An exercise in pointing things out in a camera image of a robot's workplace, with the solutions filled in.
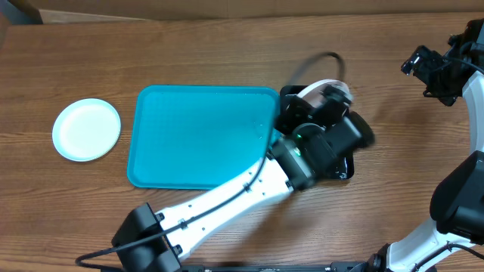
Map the white plate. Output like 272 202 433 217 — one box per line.
296 79 353 108

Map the black plastic tray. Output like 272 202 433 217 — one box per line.
279 85 355 181

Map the teal plastic tray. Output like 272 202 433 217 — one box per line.
126 85 279 190

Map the light blue plate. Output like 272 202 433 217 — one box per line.
51 98 121 162

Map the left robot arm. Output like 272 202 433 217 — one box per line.
112 80 363 271

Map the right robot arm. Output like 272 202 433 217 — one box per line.
362 42 483 272

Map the cardboard sheet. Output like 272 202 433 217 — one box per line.
27 0 483 20

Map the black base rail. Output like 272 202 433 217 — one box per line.
177 261 373 272

